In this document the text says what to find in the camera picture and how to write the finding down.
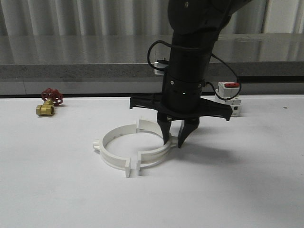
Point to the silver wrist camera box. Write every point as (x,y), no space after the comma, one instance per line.
(160,63)

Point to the brass valve with red handwheel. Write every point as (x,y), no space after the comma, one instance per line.
(51,98)

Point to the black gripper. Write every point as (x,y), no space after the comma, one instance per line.
(180,100)

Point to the white half clamp with lug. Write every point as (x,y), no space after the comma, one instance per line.
(118,147)

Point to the white circuit breaker red switch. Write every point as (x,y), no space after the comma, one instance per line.
(228,90)

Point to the white half pipe clamp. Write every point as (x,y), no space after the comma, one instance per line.
(151,157)

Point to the grey stone counter ledge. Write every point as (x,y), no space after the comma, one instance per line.
(78,65)

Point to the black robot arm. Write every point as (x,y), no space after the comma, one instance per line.
(196,26)

